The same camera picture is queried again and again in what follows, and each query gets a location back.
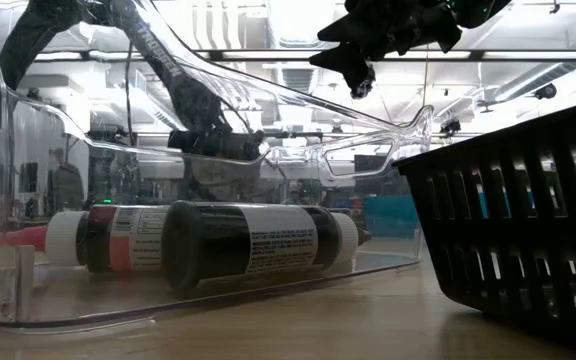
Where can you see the teal plastic bin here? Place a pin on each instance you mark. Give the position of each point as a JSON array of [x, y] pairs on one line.
[[393, 216]]

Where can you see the black slotted plastic basket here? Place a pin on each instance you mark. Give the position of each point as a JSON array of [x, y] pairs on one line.
[[518, 230]]

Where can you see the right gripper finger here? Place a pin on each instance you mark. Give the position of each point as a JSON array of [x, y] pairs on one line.
[[348, 57], [358, 30]]

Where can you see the black ceiling light rail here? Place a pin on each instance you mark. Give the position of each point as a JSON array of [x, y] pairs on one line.
[[476, 55]]

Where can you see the black overhead camera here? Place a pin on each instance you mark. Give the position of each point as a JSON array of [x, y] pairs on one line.
[[363, 90]]

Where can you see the silver ceiling air duct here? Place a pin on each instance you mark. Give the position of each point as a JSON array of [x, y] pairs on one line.
[[295, 25]]

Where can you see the pink paint bottle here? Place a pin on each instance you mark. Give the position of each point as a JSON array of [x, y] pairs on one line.
[[138, 240]]

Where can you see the black paint bottle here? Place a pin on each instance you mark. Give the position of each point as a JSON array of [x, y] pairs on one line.
[[203, 245]]

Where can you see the clear plastic bin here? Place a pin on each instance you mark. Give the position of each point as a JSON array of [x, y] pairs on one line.
[[118, 300]]

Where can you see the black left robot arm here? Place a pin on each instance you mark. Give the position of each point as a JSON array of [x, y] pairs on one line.
[[163, 55]]

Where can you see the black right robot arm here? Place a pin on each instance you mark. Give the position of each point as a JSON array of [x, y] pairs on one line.
[[478, 10]]

